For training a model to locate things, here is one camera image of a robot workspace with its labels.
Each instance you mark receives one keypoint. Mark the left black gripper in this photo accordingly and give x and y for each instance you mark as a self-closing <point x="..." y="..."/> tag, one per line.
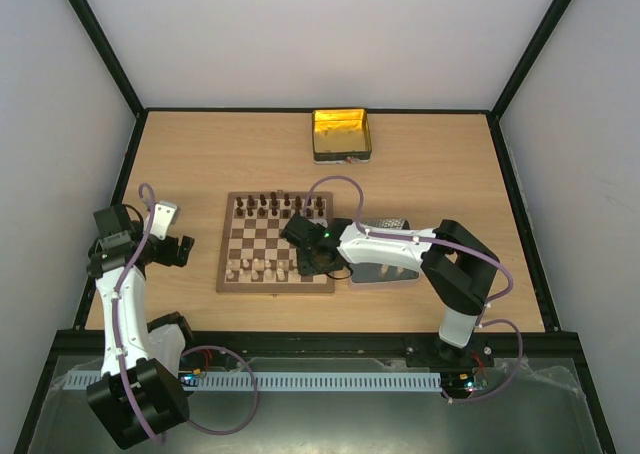
<point x="168" y="257"/>

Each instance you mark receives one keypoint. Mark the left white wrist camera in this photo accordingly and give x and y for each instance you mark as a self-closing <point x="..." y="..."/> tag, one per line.
<point x="164" y="215"/>

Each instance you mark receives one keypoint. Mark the gold tin box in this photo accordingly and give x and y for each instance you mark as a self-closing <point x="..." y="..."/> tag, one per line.
<point x="341" y="136"/>

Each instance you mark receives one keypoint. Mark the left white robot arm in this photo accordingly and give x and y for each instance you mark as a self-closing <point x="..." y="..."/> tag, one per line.
<point x="138" y="395"/>

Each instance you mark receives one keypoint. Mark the wooden chess board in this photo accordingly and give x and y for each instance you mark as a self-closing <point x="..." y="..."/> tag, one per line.
<point x="253" y="258"/>

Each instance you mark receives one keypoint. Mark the silver metal tray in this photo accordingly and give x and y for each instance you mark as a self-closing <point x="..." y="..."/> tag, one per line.
<point x="371" y="273"/>

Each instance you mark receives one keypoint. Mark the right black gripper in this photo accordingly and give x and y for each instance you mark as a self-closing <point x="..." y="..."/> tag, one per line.
<point x="298" y="229"/>

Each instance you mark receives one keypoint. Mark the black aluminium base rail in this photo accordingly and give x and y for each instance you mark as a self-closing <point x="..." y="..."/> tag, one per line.
<point x="417" y="349"/>

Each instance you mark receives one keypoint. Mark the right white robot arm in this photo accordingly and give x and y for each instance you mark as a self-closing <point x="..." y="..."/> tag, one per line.
<point x="460" y="269"/>

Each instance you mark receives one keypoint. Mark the white slotted cable duct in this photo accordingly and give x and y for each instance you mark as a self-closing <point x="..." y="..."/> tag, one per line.
<point x="314" y="382"/>

